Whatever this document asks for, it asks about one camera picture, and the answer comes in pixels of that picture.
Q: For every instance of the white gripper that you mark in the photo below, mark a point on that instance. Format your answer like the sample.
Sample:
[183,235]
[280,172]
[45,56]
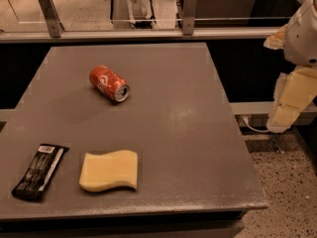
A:
[302,39]

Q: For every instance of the red coke can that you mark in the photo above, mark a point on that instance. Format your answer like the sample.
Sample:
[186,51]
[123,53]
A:
[109,83]

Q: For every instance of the grey metal railing ledge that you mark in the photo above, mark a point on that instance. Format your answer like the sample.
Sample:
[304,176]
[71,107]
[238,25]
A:
[140,35]

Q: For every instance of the yellow sponge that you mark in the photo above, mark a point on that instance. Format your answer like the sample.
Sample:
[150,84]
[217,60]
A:
[110,170]

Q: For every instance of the black snack bar wrapper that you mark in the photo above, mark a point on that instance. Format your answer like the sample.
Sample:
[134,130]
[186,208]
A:
[39,173]

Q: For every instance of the right metal rail bracket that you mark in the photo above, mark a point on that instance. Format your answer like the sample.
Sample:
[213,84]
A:
[189,8]

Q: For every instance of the metal rail bracket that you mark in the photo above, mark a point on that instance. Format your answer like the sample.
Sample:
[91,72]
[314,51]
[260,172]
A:
[54,26]
[189,8]

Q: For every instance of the left metal rail bracket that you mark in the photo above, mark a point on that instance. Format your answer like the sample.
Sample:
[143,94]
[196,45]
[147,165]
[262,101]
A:
[54,26]

